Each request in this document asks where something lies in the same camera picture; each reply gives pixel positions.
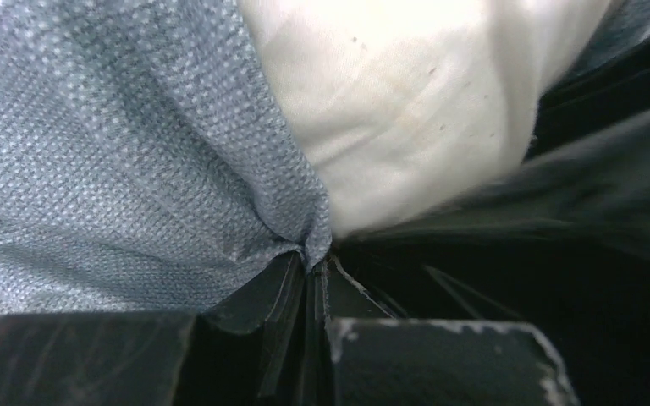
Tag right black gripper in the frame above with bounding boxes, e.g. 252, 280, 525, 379
333, 37, 650, 405

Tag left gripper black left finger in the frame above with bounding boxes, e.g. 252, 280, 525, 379
0, 253, 304, 405

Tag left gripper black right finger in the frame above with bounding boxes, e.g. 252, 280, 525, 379
311, 255, 579, 405

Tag white pillow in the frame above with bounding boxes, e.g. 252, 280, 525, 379
239, 1, 617, 239

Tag patchwork green beige pillowcase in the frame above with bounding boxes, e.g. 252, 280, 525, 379
0, 1, 331, 315

